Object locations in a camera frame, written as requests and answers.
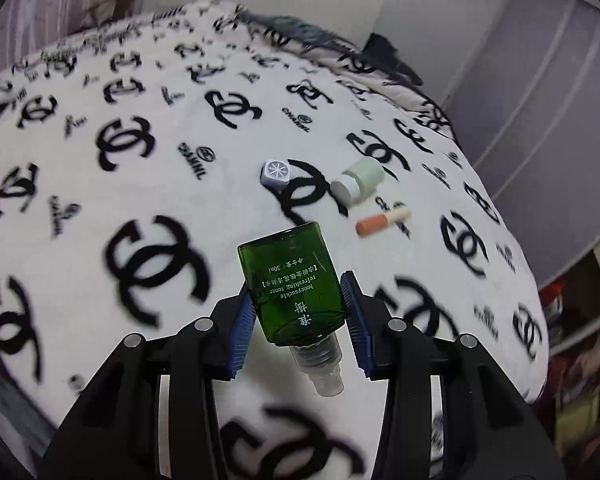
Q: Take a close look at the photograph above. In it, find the pale green white jar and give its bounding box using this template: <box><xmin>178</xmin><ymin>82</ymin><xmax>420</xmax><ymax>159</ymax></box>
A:
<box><xmin>329</xmin><ymin>156</ymin><xmax>385</xmax><ymax>208</ymax></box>

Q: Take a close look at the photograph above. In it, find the logo print pillow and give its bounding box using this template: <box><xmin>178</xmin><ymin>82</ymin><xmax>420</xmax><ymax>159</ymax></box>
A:
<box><xmin>213</xmin><ymin>1</ymin><xmax>430</xmax><ymax>110</ymax></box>

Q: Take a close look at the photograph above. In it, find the grey panelled wardrobe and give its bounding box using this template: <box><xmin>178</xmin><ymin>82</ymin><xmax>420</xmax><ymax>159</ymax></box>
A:
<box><xmin>445</xmin><ymin>0</ymin><xmax>600</xmax><ymax>284</ymax></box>

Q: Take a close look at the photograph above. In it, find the dark green toner bottle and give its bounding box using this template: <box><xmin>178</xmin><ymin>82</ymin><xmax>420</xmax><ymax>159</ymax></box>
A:
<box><xmin>237</xmin><ymin>222</ymin><xmax>346</xmax><ymax>398</ymax></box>

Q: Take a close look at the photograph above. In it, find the dark clothing by pillow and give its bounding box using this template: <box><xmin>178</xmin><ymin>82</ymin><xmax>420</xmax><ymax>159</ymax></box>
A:
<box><xmin>362</xmin><ymin>32</ymin><xmax>422</xmax><ymax>87</ymax></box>

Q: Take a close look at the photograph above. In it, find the small white square cap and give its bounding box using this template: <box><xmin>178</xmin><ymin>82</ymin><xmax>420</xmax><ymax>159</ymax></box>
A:
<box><xmin>260</xmin><ymin>159</ymin><xmax>291</xmax><ymax>190</ymax></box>

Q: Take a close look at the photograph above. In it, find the orange cream tube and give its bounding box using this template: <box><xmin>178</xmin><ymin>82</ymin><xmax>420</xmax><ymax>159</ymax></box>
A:
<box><xmin>355</xmin><ymin>206</ymin><xmax>411</xmax><ymax>237</ymax></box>

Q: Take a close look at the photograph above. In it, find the white black logo blanket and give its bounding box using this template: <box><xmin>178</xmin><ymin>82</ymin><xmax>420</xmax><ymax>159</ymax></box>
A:
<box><xmin>0</xmin><ymin>1</ymin><xmax>548</xmax><ymax>479</ymax></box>

